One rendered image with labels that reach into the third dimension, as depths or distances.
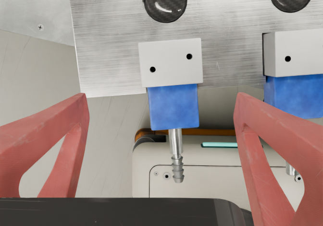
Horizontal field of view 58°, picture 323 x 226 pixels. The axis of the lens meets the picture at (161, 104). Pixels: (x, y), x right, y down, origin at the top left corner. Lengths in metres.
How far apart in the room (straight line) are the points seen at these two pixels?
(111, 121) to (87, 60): 0.90
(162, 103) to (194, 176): 0.68
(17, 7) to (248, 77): 0.25
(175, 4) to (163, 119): 0.10
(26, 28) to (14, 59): 0.90
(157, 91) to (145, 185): 0.69
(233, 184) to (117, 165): 0.49
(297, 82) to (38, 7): 0.27
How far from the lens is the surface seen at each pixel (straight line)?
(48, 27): 0.34
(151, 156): 0.89
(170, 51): 0.24
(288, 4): 0.29
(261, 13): 0.28
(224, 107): 1.16
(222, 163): 0.91
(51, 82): 1.20
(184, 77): 0.24
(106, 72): 0.27
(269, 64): 0.26
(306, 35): 0.26
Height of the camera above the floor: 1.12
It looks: 81 degrees down
